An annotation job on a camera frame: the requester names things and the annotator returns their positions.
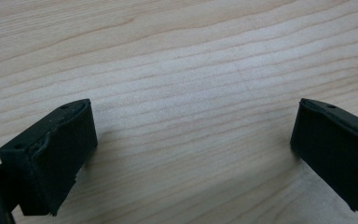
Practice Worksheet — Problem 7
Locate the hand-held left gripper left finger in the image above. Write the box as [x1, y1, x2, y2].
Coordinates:
[0, 98, 99, 217]

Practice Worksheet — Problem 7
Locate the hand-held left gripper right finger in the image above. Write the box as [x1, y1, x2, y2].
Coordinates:
[290, 97, 358, 215]

